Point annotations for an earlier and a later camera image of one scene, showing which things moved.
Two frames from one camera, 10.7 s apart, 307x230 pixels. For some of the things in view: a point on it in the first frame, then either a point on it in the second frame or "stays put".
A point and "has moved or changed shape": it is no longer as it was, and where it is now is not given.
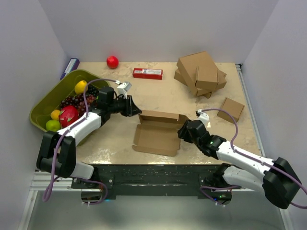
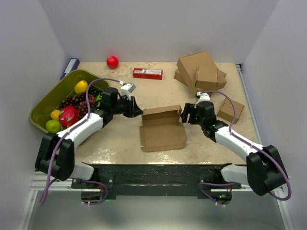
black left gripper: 131,109 stays put
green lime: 53,125 stays put
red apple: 112,62 stays put
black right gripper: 183,133 → 184,114
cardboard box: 158,132 has moved or changed shape
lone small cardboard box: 233,108 stays put
